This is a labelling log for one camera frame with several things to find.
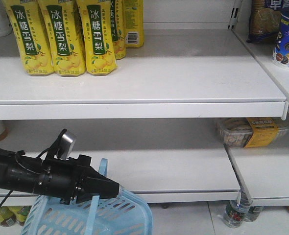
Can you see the white metal shelving unit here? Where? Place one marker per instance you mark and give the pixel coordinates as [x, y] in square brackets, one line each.
[153, 118]

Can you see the clear boxed pastry pack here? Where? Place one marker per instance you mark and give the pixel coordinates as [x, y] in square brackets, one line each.
[251, 132]

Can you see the light blue plastic basket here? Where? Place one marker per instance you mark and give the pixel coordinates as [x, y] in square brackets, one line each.
[127, 214]

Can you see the clear water bottle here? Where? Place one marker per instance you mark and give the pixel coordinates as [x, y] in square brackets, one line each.
[234, 213]

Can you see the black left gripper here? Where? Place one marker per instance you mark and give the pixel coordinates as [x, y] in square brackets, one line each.
[74, 178]

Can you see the brown biscuit packet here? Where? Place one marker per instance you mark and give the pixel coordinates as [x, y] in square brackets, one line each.
[264, 20]

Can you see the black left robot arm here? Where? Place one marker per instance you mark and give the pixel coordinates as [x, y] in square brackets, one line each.
[19, 172]

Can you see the yellow pear drink bottle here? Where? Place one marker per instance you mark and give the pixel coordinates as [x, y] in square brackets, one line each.
[63, 24]
[99, 50]
[31, 36]

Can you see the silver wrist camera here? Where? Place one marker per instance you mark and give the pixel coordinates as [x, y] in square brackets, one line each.
[64, 144]

